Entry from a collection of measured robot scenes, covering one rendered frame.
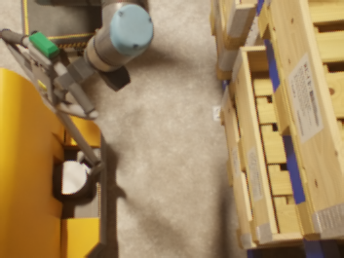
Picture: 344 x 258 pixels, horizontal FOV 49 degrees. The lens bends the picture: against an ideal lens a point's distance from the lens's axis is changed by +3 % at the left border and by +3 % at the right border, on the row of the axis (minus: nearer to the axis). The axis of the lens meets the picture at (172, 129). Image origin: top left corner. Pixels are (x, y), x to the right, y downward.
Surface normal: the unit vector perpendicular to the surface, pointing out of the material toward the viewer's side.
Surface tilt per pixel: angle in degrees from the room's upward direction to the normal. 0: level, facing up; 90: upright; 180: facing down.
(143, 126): 0
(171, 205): 0
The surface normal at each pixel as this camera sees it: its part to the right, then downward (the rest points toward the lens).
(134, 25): 0.54, -0.05
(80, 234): 0.38, -0.35
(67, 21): 0.01, -0.35
